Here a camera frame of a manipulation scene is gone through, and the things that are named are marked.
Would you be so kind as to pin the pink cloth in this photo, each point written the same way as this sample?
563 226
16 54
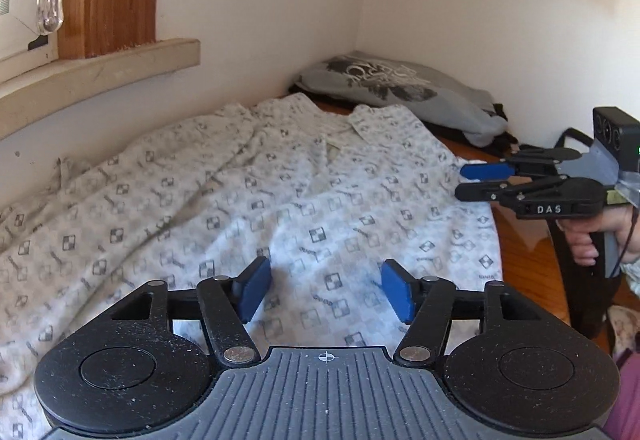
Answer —
627 395

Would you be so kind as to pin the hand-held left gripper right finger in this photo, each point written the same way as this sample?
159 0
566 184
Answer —
397 290

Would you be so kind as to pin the beige window sill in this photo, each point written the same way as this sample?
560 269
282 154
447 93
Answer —
100 75

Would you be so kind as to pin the grey printed sweatshirt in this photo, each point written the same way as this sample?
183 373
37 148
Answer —
400 90

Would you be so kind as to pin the white window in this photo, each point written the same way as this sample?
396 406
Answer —
20 10

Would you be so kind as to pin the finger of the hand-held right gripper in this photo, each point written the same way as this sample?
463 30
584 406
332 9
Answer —
500 192
480 171

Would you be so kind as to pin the floral patterned cloth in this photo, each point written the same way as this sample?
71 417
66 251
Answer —
625 327

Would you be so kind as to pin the person's right forearm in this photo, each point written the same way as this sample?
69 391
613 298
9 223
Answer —
632 272

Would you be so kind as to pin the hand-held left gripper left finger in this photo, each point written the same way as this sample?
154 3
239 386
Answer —
255 287

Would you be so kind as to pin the white checker-patterned garment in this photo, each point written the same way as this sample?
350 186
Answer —
225 200

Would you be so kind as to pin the black bag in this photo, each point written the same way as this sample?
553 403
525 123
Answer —
585 300

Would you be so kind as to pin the person's right hand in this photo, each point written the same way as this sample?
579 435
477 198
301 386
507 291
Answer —
582 245

